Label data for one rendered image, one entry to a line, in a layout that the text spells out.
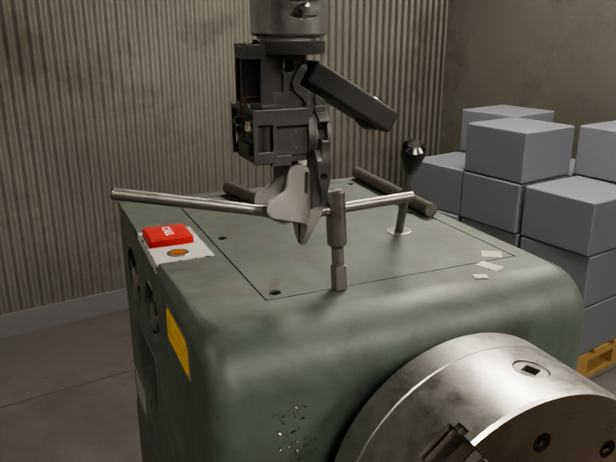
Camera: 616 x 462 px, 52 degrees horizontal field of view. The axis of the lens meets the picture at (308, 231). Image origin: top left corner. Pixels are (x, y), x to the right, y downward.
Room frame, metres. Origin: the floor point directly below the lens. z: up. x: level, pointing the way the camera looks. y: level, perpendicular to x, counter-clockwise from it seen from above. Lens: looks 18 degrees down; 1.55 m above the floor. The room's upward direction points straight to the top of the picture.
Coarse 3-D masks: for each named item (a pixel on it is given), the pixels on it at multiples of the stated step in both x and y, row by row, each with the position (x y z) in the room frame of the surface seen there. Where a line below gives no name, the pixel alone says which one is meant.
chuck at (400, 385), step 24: (480, 336) 0.59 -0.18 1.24; (504, 336) 0.60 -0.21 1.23; (432, 360) 0.56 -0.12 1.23; (456, 360) 0.55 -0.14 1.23; (384, 384) 0.55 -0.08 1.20; (408, 384) 0.54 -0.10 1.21; (384, 408) 0.53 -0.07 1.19; (360, 432) 0.52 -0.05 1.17; (336, 456) 0.53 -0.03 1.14; (360, 456) 0.51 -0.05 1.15
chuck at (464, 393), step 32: (480, 352) 0.56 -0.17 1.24; (512, 352) 0.56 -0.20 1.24; (448, 384) 0.52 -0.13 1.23; (480, 384) 0.51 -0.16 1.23; (512, 384) 0.50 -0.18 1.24; (544, 384) 0.50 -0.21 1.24; (576, 384) 0.51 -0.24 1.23; (416, 416) 0.50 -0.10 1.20; (448, 416) 0.48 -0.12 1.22; (480, 416) 0.47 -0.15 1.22; (512, 416) 0.46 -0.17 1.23; (544, 416) 0.48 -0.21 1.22; (576, 416) 0.49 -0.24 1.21; (608, 416) 0.51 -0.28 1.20; (384, 448) 0.49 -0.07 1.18; (416, 448) 0.47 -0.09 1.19; (480, 448) 0.45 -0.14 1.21; (512, 448) 0.46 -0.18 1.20; (544, 448) 0.48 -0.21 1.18; (576, 448) 0.49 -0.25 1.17; (608, 448) 0.51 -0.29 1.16
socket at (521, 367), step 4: (516, 364) 0.54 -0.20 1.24; (520, 364) 0.54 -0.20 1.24; (524, 364) 0.54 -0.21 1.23; (528, 364) 0.54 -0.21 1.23; (532, 364) 0.54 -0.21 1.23; (516, 368) 0.53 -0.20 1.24; (520, 368) 0.53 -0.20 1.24; (524, 368) 0.54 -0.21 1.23; (528, 368) 0.54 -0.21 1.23; (532, 368) 0.53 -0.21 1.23; (536, 368) 0.53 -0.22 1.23; (540, 368) 0.53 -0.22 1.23; (520, 372) 0.52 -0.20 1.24; (524, 372) 0.52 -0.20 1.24; (528, 372) 0.53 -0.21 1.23; (532, 372) 0.53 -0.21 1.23; (536, 372) 0.53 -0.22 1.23; (540, 372) 0.52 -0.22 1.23; (544, 372) 0.52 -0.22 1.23; (528, 376) 0.51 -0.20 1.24; (532, 376) 0.51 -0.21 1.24; (536, 376) 0.52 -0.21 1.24; (540, 376) 0.52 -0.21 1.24; (544, 376) 0.52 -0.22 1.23
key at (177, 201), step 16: (112, 192) 0.58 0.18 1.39; (128, 192) 0.58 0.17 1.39; (144, 192) 0.59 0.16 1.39; (160, 192) 0.60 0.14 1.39; (400, 192) 0.71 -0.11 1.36; (192, 208) 0.61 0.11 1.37; (208, 208) 0.61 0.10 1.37; (224, 208) 0.62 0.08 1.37; (240, 208) 0.63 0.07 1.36; (256, 208) 0.63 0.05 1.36; (352, 208) 0.68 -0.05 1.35; (368, 208) 0.69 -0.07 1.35
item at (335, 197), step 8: (328, 192) 0.67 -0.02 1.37; (336, 192) 0.67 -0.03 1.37; (344, 192) 0.67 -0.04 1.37; (328, 200) 0.67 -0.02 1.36; (336, 200) 0.66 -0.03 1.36; (344, 200) 0.67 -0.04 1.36; (336, 208) 0.66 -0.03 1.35; (344, 208) 0.67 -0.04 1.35; (328, 216) 0.67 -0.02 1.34; (336, 216) 0.66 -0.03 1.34; (344, 216) 0.67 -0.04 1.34; (328, 224) 0.67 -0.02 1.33; (336, 224) 0.66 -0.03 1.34; (344, 224) 0.67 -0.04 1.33; (328, 232) 0.67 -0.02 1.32; (336, 232) 0.66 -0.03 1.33; (344, 232) 0.67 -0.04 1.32; (328, 240) 0.67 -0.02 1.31; (336, 240) 0.66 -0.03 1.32; (344, 240) 0.67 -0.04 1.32; (336, 248) 0.67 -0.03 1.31; (336, 256) 0.67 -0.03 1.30; (336, 264) 0.66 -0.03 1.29; (344, 264) 0.67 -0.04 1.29; (336, 272) 0.66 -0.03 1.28; (344, 272) 0.67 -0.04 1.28; (336, 280) 0.66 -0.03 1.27; (344, 280) 0.67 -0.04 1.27; (336, 288) 0.66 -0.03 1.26; (344, 288) 0.67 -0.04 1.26
